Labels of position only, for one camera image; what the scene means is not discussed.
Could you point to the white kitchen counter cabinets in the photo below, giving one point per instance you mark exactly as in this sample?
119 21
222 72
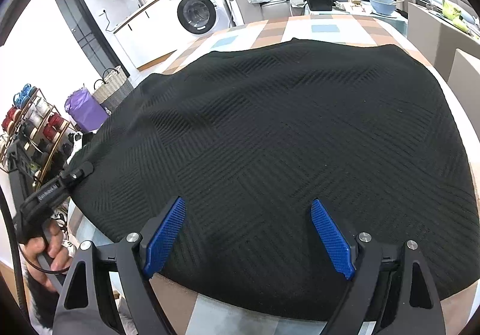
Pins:
146 35

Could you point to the person's left hand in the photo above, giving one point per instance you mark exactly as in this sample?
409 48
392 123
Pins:
56 248

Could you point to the white washing machine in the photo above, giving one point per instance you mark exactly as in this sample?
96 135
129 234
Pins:
198 5

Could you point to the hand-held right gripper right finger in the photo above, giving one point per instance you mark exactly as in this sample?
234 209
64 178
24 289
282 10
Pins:
333 237

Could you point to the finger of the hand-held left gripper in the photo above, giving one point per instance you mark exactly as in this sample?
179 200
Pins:
78 172

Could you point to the person's left forearm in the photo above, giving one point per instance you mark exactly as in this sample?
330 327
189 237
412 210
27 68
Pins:
39 301

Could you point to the checked tablecloth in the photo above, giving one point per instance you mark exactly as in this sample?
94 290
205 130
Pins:
270 29

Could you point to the group of assorted shoes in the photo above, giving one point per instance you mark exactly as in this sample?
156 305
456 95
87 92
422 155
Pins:
22 117

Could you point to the purple plastic bag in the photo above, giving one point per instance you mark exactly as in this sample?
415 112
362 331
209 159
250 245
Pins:
86 112

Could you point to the black faucet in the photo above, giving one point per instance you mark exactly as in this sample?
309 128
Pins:
137 1

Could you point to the blue bowl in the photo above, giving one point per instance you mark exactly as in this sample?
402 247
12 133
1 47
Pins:
382 6

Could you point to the black plastic box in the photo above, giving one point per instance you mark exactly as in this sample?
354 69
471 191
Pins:
319 3

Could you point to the woven laundry basket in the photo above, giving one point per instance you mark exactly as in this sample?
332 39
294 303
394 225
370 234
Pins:
112 89

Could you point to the green plush toy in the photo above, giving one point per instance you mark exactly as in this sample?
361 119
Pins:
453 14

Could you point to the black knit sweater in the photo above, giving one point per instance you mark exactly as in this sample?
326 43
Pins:
292 155

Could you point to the wooden shoe rack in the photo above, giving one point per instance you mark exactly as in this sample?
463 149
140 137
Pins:
41 140

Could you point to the dark glass door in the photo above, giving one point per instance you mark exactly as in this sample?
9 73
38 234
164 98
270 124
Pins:
88 31

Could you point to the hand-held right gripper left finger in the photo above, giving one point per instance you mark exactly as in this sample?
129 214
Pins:
165 237

